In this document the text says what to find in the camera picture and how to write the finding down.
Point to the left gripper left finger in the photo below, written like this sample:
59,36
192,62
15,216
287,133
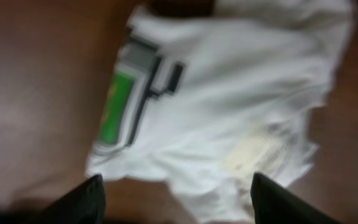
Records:
83,205

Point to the white printed t-shirt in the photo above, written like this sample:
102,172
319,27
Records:
201,104

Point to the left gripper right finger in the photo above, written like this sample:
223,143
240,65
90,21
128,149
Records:
275,205

